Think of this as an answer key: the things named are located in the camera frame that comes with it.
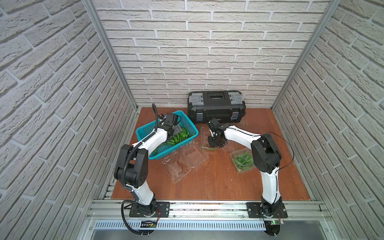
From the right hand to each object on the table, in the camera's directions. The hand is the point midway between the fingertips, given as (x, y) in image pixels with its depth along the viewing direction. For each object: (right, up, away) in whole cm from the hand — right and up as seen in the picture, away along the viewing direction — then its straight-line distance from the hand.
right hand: (214, 143), depth 97 cm
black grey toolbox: (+9, +25, 0) cm, 26 cm away
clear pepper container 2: (-7, 0, -7) cm, 10 cm away
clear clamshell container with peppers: (-24, -12, -7) cm, 27 cm away
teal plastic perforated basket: (-17, +7, +2) cm, 19 cm away
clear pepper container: (+16, -9, -10) cm, 21 cm away
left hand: (-26, +11, -3) cm, 28 cm away
